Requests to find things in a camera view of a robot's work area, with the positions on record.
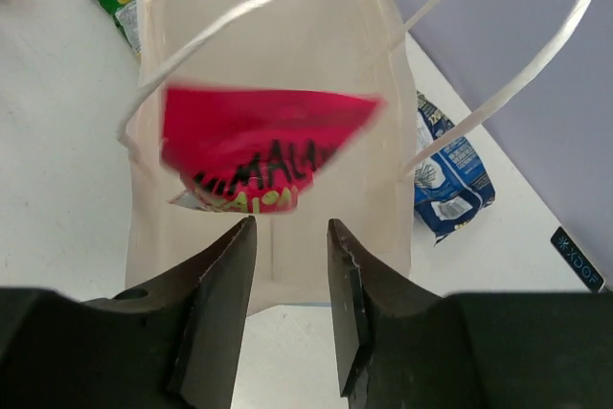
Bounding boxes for black right corner label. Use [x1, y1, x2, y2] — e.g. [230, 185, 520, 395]
[550, 227, 605, 293]

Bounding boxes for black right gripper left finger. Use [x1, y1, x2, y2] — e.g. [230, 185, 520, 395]
[1, 217, 257, 408]

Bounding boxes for red snack packet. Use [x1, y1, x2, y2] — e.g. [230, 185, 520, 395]
[161, 85, 383, 215]

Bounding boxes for dark blue snack bag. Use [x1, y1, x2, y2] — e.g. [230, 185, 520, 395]
[413, 89, 497, 247]

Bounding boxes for light blue paper bag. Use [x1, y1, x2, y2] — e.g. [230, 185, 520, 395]
[116, 0, 602, 318]

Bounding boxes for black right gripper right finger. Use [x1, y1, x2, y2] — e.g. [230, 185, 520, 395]
[327, 219, 612, 408]

